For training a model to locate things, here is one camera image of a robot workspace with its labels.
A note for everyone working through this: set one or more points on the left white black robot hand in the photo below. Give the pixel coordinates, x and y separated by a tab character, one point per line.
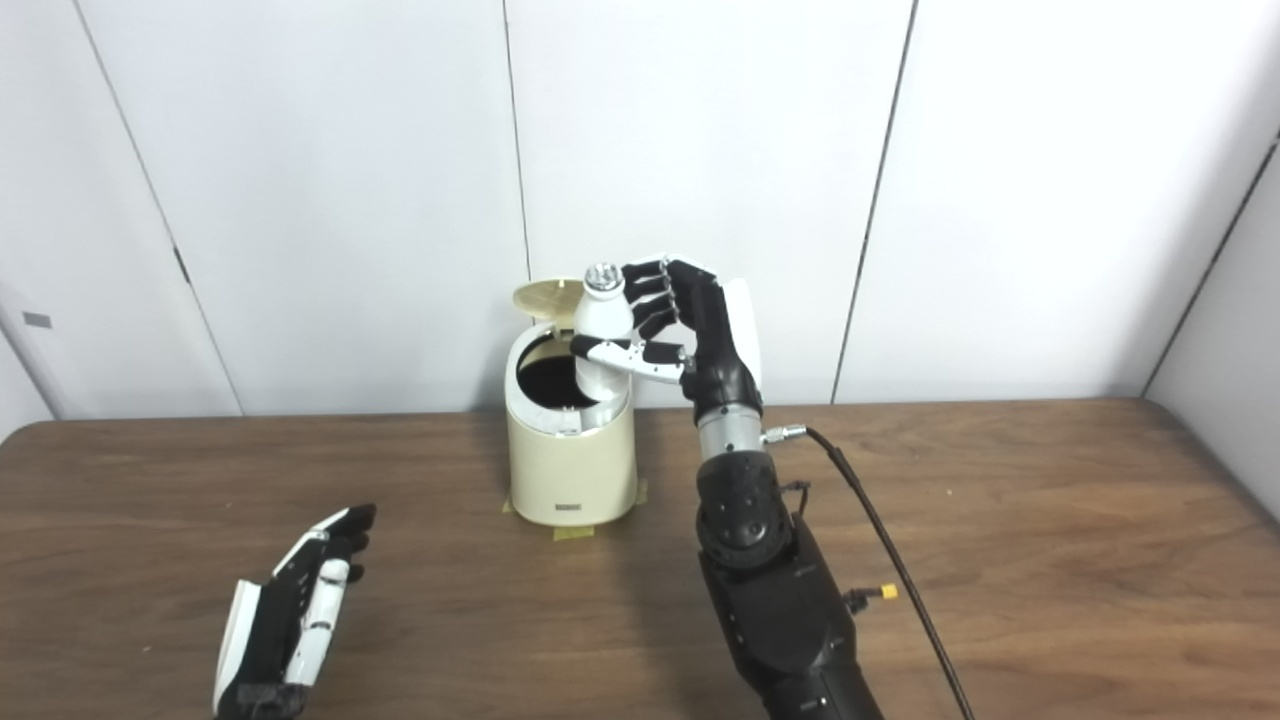
270	630

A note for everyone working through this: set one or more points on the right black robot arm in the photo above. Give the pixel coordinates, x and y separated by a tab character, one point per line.
775	600

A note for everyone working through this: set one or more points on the cream round bin lid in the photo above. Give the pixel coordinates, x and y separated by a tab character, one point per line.
545	297

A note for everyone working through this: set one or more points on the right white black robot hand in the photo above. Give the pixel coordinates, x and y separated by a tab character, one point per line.
715	350

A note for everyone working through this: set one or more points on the cream-colored round bin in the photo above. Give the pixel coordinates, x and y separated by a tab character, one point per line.
570	470

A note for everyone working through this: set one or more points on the small white plastic bottle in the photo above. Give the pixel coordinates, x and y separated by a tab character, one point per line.
603	315

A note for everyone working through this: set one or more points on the small grey wall tag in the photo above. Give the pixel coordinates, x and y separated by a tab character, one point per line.
37	320

